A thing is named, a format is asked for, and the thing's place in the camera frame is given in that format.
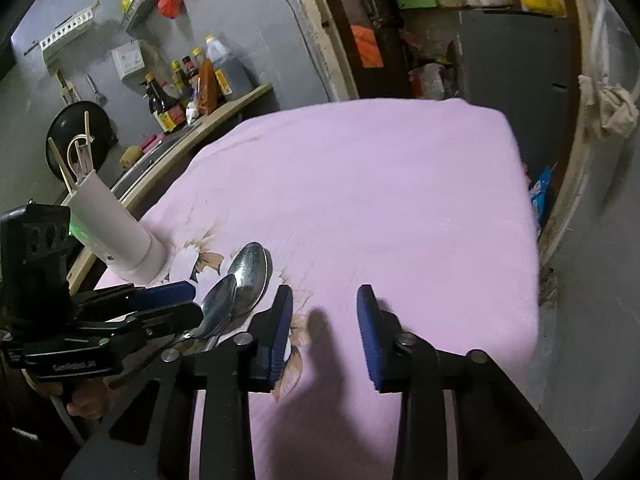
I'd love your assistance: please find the large dark sauce bottle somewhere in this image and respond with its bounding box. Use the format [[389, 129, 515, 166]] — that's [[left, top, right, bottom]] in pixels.
[[144, 73, 177, 134]]

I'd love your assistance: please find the kitchen sink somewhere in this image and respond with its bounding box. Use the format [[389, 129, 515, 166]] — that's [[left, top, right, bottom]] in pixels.
[[109, 129, 201, 196]]

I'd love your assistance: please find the orange plastic bag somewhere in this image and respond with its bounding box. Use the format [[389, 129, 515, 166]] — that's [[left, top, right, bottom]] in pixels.
[[350, 23, 385, 69]]

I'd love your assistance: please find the hanging wooden utensil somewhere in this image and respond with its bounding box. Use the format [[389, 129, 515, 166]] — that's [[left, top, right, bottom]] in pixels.
[[57, 70, 81, 104]]

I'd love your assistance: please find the steel table knife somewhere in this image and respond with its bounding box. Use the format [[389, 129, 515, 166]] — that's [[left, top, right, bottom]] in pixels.
[[74, 141, 94, 183]]

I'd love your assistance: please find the red label sauce bottle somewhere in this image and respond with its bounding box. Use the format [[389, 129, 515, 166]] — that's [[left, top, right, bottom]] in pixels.
[[182, 55, 200, 92]]

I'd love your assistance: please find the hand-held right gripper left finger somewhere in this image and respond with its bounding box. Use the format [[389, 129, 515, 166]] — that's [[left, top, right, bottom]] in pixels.
[[62, 284, 294, 480]]

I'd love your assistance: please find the hanging steel spatula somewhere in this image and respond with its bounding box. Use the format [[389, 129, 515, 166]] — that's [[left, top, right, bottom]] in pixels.
[[83, 72, 107, 106]]

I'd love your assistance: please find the steel spoon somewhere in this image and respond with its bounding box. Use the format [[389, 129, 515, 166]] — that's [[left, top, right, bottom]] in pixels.
[[202, 241, 274, 353], [170, 274, 239, 353]]

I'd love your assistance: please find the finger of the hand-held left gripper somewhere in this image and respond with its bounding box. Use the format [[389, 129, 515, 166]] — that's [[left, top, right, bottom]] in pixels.
[[71, 281, 197, 319], [107, 301, 205, 344]]

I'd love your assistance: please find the yellow cap sauce bottle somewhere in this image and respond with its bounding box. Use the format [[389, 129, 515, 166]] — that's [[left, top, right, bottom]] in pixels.
[[171, 60, 189, 99]]

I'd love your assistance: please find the clear plastic jug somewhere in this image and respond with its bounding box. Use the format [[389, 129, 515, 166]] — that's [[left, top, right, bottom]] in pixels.
[[409, 63, 446, 100]]

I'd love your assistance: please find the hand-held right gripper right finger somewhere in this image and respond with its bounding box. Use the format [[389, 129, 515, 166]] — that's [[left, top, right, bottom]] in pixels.
[[356, 284, 583, 480]]

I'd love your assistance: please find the knotted white cloth rope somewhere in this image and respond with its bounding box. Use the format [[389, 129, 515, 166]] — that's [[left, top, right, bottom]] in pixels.
[[578, 74, 640, 136]]

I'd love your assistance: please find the orange sauce pouch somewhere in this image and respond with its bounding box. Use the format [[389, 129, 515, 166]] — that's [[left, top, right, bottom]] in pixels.
[[197, 57, 220, 116]]

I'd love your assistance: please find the white wall shelf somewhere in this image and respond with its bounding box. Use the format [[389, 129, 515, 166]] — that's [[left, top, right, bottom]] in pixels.
[[39, 7, 99, 64]]

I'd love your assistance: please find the black wok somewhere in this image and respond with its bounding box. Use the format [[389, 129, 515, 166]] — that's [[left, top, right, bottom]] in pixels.
[[47, 101, 114, 181]]

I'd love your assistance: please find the person's left hand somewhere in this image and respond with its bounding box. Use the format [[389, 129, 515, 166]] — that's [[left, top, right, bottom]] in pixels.
[[64, 384, 109, 420]]

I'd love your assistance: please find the white plastic utensil holder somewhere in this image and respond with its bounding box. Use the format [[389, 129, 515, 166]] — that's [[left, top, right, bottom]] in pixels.
[[61, 172, 167, 284]]

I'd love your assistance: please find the yellow sponge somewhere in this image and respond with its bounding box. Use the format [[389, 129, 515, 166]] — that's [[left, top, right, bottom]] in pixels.
[[119, 144, 144, 169]]

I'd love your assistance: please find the wire wall rack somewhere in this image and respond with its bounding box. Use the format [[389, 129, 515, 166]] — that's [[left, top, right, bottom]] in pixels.
[[119, 0, 162, 36]]

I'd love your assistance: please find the blue snack packet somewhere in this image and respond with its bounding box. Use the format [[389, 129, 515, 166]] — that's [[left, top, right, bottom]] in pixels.
[[529, 164, 559, 239]]

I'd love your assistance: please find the pink floral tablecloth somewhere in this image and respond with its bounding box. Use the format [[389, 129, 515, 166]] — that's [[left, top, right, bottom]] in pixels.
[[94, 97, 542, 480]]

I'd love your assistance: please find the white electrical box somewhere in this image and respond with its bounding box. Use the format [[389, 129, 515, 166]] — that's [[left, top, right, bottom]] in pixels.
[[110, 39, 147, 80]]

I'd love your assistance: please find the large dark oil jug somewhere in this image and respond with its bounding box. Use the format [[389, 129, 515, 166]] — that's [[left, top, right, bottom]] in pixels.
[[203, 34, 254, 102]]

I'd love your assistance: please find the grey cabinet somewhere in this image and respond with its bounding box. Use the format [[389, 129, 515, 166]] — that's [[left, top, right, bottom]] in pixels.
[[457, 9, 577, 181]]

